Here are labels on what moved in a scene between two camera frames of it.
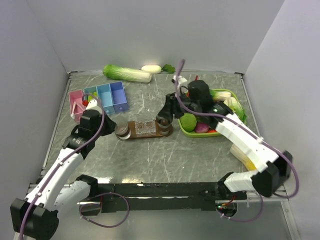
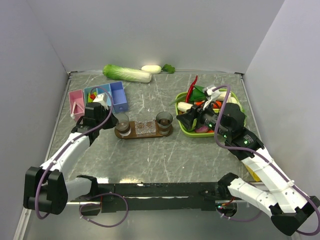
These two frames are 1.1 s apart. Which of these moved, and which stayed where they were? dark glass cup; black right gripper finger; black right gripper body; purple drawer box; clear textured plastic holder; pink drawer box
Moved: black right gripper finger; black right gripper body
Stayed: clear textured plastic holder; purple drawer box; pink drawer box; dark glass cup
